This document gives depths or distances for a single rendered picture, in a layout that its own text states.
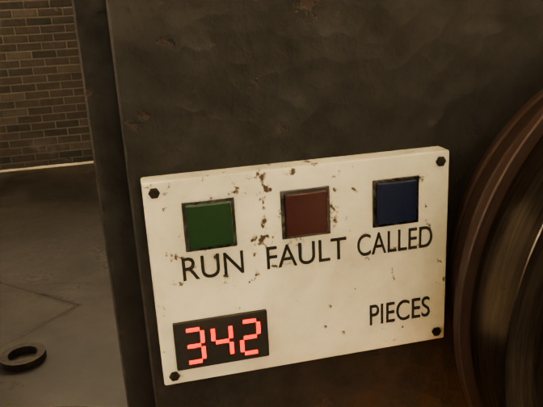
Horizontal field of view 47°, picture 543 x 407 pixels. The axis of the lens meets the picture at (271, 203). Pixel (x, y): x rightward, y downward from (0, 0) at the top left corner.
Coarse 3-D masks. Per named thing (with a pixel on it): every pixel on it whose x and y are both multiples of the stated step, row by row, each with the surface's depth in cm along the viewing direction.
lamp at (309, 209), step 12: (312, 192) 52; (324, 192) 52; (288, 204) 51; (300, 204) 52; (312, 204) 52; (324, 204) 52; (288, 216) 52; (300, 216) 52; (312, 216) 52; (324, 216) 52; (288, 228) 52; (300, 228) 52; (312, 228) 52; (324, 228) 53
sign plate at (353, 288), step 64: (192, 192) 50; (256, 192) 51; (192, 256) 51; (256, 256) 52; (320, 256) 54; (384, 256) 55; (192, 320) 53; (256, 320) 54; (320, 320) 56; (384, 320) 57
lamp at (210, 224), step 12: (204, 204) 50; (216, 204) 50; (228, 204) 50; (192, 216) 50; (204, 216) 50; (216, 216) 50; (228, 216) 50; (192, 228) 50; (204, 228) 50; (216, 228) 50; (228, 228) 51; (192, 240) 50; (204, 240) 50; (216, 240) 51; (228, 240) 51
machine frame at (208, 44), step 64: (128, 0) 47; (192, 0) 48; (256, 0) 49; (320, 0) 50; (384, 0) 51; (448, 0) 52; (512, 0) 54; (128, 64) 48; (192, 64) 49; (256, 64) 50; (320, 64) 51; (384, 64) 52; (448, 64) 54; (512, 64) 55; (128, 128) 49; (192, 128) 50; (256, 128) 52; (320, 128) 53; (384, 128) 54; (448, 128) 55; (128, 192) 59; (448, 192) 57; (128, 256) 61; (128, 320) 62; (448, 320) 61; (128, 384) 64; (192, 384) 57; (256, 384) 58; (320, 384) 60; (384, 384) 61; (448, 384) 63
